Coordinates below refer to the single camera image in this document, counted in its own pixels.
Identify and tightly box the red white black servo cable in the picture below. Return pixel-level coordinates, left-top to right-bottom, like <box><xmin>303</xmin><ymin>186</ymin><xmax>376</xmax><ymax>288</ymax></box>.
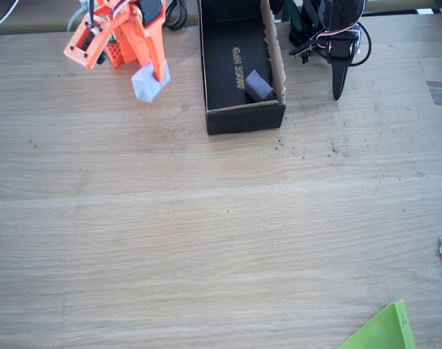
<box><xmin>109</xmin><ymin>0</ymin><xmax>133</xmax><ymax>20</ymax></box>

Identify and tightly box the grey curved cable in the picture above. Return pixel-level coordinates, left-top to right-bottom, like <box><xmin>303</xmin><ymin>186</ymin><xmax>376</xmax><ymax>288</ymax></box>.
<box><xmin>67</xmin><ymin>3</ymin><xmax>89</xmax><ymax>33</ymax></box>

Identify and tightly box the black cardboard box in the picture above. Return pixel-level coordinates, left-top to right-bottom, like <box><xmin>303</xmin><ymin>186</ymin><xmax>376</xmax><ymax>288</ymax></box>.
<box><xmin>198</xmin><ymin>0</ymin><xmax>287</xmax><ymax>136</ymax></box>

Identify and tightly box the thin white cable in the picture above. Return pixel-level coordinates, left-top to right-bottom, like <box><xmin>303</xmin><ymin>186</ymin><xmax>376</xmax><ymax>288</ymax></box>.
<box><xmin>0</xmin><ymin>0</ymin><xmax>21</xmax><ymax>33</ymax></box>

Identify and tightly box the purple foam block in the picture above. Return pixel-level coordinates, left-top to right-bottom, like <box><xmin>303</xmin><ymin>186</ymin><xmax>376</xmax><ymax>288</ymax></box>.
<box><xmin>244</xmin><ymin>69</ymin><xmax>277</xmax><ymax>103</ymax></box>
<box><xmin>131</xmin><ymin>60</ymin><xmax>172</xmax><ymax>105</ymax></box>

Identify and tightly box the black servo cable loop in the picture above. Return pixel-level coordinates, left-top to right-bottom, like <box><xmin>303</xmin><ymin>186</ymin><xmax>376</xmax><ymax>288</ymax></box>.
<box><xmin>346</xmin><ymin>21</ymin><xmax>372</xmax><ymax>67</ymax></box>

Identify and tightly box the lime green sheet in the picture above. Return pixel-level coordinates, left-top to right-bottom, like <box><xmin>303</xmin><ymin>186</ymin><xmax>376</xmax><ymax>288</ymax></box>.
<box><xmin>337</xmin><ymin>299</ymin><xmax>417</xmax><ymax>349</ymax></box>

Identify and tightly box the grey tape patch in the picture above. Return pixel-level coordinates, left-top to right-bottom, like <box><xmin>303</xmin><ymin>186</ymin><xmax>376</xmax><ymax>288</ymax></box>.
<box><xmin>425</xmin><ymin>79</ymin><xmax>442</xmax><ymax>107</ymax></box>

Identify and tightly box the black cable bundle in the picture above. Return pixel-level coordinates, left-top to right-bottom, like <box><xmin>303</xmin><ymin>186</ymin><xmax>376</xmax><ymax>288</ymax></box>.
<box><xmin>164</xmin><ymin>0</ymin><xmax>189</xmax><ymax>32</ymax></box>

